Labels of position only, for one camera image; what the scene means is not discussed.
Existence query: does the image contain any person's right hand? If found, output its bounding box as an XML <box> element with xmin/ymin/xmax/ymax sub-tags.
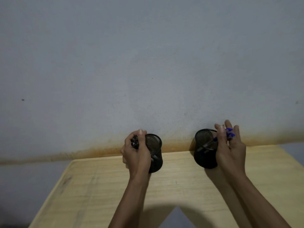
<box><xmin>214</xmin><ymin>120</ymin><xmax>247</xmax><ymax>182</ymax></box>

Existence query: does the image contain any person's left hand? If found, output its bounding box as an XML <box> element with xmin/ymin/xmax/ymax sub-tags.
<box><xmin>121</xmin><ymin>129</ymin><xmax>152</xmax><ymax>180</ymax></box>

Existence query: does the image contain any person's left forearm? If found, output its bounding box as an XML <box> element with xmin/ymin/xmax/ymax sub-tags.
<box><xmin>108</xmin><ymin>174</ymin><xmax>152</xmax><ymax>228</ymax></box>

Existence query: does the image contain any person's right forearm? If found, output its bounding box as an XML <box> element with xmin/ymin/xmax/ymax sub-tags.
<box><xmin>223</xmin><ymin>174</ymin><xmax>291</xmax><ymax>228</ymax></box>

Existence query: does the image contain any black mesh pen cup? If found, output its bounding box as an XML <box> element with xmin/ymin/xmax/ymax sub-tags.
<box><xmin>193</xmin><ymin>129</ymin><xmax>219</xmax><ymax>169</ymax></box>
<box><xmin>144</xmin><ymin>133</ymin><xmax>163</xmax><ymax>174</ymax></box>

